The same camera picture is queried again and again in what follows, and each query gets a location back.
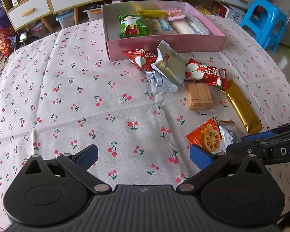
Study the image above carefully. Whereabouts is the clear bin orange handle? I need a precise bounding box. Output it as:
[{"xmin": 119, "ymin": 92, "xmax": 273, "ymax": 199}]
[{"xmin": 83, "ymin": 3, "xmax": 104, "ymax": 22}]

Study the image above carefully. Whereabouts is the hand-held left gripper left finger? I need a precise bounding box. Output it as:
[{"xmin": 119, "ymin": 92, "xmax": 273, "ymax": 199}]
[{"xmin": 19, "ymin": 144, "xmax": 112, "ymax": 194}]

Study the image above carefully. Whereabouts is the silver blue-print snack packet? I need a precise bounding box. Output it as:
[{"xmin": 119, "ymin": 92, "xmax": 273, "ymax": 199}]
[{"xmin": 150, "ymin": 70, "xmax": 179, "ymax": 93}]

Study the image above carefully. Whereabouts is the pink cardboard box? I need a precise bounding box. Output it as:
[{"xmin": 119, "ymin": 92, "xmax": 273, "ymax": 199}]
[{"xmin": 101, "ymin": 1, "xmax": 226, "ymax": 61}]

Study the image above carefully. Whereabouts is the blue lid storage bin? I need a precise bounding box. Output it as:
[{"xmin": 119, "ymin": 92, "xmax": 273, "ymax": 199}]
[{"xmin": 55, "ymin": 11, "xmax": 75, "ymax": 29}]

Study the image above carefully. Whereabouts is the silver green snack packet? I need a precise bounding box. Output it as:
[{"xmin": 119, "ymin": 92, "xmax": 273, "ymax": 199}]
[{"xmin": 150, "ymin": 40, "xmax": 186, "ymax": 89}]

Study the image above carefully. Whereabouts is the cherry print cloth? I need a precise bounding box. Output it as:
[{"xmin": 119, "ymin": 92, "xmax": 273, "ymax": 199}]
[{"xmin": 0, "ymin": 14, "xmax": 290, "ymax": 232}]

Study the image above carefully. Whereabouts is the shiny gold snack packet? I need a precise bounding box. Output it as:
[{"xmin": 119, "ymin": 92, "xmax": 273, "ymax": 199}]
[{"xmin": 137, "ymin": 9, "xmax": 168, "ymax": 18}]

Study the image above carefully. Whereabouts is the long yellow bar packet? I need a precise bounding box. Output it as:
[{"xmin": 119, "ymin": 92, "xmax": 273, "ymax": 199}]
[{"xmin": 219, "ymin": 78, "xmax": 264, "ymax": 134}]

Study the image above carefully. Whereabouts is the pink rice cracker packet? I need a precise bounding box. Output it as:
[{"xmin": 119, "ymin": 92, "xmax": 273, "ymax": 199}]
[{"xmin": 163, "ymin": 8, "xmax": 185, "ymax": 18}]

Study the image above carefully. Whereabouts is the blue plastic stool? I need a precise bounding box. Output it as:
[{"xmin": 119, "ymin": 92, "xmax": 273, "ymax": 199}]
[{"xmin": 239, "ymin": 0, "xmax": 288, "ymax": 52}]

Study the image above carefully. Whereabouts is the white blue snack packet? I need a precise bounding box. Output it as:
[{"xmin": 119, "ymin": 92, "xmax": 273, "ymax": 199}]
[{"xmin": 147, "ymin": 17, "xmax": 174, "ymax": 35}]

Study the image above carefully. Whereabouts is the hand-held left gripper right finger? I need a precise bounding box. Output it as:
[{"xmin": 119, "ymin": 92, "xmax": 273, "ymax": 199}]
[{"xmin": 177, "ymin": 144, "xmax": 272, "ymax": 194}]

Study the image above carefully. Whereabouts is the yellow egg tray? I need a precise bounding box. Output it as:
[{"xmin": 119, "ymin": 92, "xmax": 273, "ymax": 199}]
[{"xmin": 194, "ymin": 3, "xmax": 212, "ymax": 17}]

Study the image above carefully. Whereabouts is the clear white bar packet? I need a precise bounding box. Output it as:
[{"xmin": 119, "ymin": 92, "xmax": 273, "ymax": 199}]
[
  {"xmin": 168, "ymin": 16, "xmax": 196, "ymax": 35},
  {"xmin": 185, "ymin": 14, "xmax": 213, "ymax": 35}
]

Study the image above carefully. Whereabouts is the clear wafer biscuit packet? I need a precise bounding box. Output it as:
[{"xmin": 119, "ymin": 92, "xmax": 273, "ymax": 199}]
[{"xmin": 186, "ymin": 82, "xmax": 212, "ymax": 110}]

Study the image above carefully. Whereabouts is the small black screen device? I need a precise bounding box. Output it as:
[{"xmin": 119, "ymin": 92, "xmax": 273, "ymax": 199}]
[{"xmin": 13, "ymin": 31, "xmax": 29, "ymax": 45}]

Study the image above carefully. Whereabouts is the red flower snack packet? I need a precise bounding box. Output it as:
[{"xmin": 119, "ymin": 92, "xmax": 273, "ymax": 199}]
[
  {"xmin": 119, "ymin": 49, "xmax": 159, "ymax": 72},
  {"xmin": 184, "ymin": 58, "xmax": 228, "ymax": 89}
]

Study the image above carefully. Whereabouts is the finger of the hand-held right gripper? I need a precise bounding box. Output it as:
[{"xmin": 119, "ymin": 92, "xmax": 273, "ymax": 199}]
[
  {"xmin": 242, "ymin": 119, "xmax": 290, "ymax": 144},
  {"xmin": 225, "ymin": 143, "xmax": 264, "ymax": 161}
]

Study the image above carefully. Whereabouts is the orange biscuit packet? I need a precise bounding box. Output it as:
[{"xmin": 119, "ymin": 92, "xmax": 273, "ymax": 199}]
[{"xmin": 185, "ymin": 118, "xmax": 223, "ymax": 153}]

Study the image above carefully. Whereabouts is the white printed box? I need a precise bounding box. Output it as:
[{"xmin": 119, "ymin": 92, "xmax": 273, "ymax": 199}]
[{"xmin": 211, "ymin": 1, "xmax": 247, "ymax": 25}]

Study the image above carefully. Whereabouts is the white silver snack packet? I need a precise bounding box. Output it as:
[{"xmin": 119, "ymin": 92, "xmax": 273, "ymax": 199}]
[{"xmin": 217, "ymin": 120, "xmax": 243, "ymax": 148}]

